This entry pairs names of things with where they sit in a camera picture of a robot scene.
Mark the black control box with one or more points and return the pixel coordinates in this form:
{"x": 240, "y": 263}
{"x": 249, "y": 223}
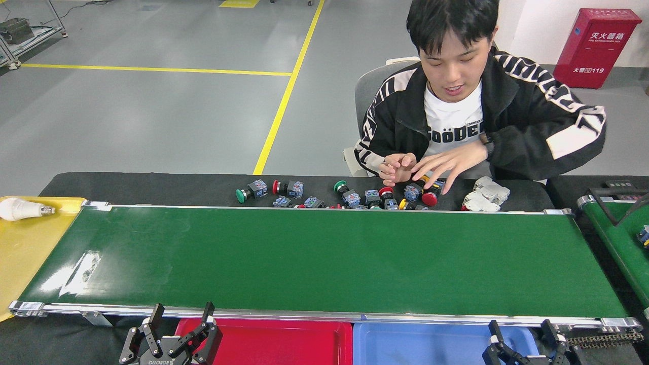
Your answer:
{"x": 621, "y": 184}

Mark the long green conveyor belt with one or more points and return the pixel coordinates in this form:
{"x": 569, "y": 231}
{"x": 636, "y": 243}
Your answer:
{"x": 324, "y": 253}

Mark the yellow plastic tray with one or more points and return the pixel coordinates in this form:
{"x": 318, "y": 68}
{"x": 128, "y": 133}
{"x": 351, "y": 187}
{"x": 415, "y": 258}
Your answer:
{"x": 25, "y": 253}

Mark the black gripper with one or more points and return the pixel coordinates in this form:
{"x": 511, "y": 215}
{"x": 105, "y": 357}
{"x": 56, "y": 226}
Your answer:
{"x": 157, "y": 361}

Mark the silver metal rack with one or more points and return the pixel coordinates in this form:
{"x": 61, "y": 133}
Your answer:
{"x": 40, "y": 38}

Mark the person's left hand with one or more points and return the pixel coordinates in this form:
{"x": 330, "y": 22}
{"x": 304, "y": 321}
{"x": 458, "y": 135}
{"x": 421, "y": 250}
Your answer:
{"x": 456, "y": 162}

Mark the grey metal box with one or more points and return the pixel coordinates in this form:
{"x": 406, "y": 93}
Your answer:
{"x": 15, "y": 30}

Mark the person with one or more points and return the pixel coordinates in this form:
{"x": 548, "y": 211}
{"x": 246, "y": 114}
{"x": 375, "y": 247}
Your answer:
{"x": 532, "y": 116}

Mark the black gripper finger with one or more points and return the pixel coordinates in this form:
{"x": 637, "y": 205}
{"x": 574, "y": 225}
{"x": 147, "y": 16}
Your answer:
{"x": 560, "y": 352}
{"x": 499, "y": 352}

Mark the black metal bracket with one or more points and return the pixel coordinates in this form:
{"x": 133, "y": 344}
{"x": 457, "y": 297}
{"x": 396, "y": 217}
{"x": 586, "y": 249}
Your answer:
{"x": 603, "y": 208}

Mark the red plastic bin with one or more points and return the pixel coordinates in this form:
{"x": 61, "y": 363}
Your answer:
{"x": 284, "y": 344}

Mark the grey office chair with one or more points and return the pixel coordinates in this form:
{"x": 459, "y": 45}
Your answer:
{"x": 370, "y": 91}

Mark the blue plastic bin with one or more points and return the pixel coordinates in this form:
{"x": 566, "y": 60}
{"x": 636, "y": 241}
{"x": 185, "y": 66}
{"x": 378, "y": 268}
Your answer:
{"x": 421, "y": 347}

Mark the blue switch block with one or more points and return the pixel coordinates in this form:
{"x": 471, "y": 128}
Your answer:
{"x": 644, "y": 235}

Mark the white light bulb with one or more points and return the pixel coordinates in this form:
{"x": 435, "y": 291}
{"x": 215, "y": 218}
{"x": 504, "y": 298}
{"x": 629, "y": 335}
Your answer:
{"x": 20, "y": 209}

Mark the red fire extinguisher box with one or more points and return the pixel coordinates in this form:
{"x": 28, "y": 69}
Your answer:
{"x": 593, "y": 45}

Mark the black wristwatch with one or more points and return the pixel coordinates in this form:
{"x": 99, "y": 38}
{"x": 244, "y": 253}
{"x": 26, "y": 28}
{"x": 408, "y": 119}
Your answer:
{"x": 488, "y": 144}

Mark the short green conveyor belt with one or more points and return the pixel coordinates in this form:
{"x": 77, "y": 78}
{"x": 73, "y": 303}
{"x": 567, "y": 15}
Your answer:
{"x": 623, "y": 243}

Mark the person's right hand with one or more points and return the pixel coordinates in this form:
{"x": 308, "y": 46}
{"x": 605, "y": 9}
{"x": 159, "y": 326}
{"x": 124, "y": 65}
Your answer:
{"x": 398, "y": 170}

